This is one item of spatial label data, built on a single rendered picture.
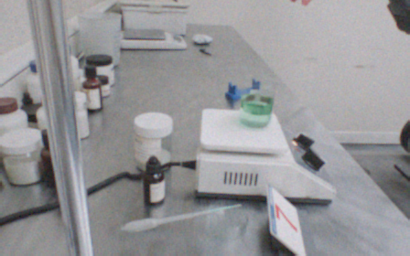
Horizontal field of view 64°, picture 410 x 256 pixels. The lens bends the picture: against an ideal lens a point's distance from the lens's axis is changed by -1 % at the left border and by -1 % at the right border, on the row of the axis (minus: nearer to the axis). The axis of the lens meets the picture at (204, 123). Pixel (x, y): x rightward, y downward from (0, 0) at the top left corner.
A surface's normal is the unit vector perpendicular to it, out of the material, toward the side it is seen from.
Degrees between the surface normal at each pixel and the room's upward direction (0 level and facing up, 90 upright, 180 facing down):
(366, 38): 90
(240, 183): 90
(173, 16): 93
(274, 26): 90
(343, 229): 0
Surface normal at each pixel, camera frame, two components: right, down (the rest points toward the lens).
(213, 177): -0.02, 0.44
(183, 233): 0.06, -0.90
